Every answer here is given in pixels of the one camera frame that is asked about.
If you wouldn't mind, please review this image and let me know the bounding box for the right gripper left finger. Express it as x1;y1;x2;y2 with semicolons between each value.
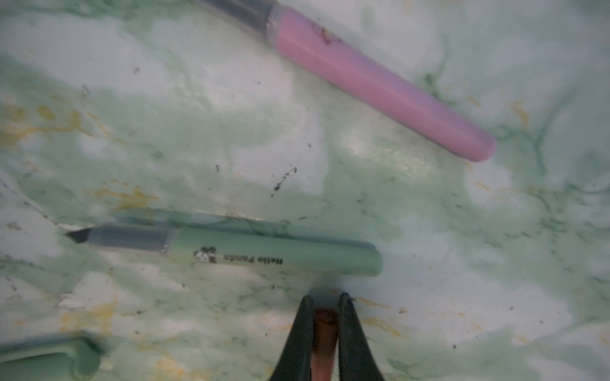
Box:
268;295;315;381

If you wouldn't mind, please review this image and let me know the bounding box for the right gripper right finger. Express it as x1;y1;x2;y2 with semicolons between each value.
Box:
338;292;384;381

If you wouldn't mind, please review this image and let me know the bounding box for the brown pen cap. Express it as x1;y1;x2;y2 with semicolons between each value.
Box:
311;309;338;381

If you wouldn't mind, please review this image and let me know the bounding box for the light green pen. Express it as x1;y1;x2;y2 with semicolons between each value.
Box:
65;224;383;276

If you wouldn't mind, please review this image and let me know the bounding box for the light green pen cap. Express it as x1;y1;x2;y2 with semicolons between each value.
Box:
1;338;102;381

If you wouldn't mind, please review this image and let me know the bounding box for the pink pen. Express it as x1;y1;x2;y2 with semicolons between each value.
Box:
205;1;497;162

